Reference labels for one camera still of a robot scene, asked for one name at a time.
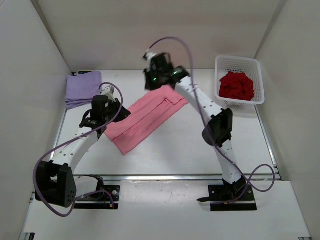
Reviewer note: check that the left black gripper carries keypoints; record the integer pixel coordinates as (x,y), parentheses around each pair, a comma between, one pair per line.
(124,113)

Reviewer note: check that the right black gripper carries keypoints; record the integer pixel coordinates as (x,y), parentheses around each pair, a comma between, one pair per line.
(152,85)

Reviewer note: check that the pink t shirt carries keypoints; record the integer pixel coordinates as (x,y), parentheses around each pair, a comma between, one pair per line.
(147,114)

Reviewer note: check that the purple t shirt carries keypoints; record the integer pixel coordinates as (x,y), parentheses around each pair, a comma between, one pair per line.
(81,89)

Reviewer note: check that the red t shirt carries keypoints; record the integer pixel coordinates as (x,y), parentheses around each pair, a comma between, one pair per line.
(237,86)

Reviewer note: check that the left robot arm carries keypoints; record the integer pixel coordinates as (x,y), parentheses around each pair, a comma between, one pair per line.
(54,180)

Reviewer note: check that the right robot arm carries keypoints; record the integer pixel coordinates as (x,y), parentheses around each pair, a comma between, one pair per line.
(218,122)

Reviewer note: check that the dark label sticker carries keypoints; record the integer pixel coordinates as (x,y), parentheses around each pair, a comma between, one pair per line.
(83,72)

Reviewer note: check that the white plastic laundry basket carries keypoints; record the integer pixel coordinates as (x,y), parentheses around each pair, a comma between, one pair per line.
(251,67)

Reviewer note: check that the aluminium rail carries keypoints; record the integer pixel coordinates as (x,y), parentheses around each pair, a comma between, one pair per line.
(163,177)

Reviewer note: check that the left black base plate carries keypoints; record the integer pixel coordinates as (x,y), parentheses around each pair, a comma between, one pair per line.
(101,201)

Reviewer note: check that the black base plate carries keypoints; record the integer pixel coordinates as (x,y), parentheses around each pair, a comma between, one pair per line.
(222,200)
(101,201)

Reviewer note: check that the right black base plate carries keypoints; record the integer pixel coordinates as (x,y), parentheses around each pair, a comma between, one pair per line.
(222,200)

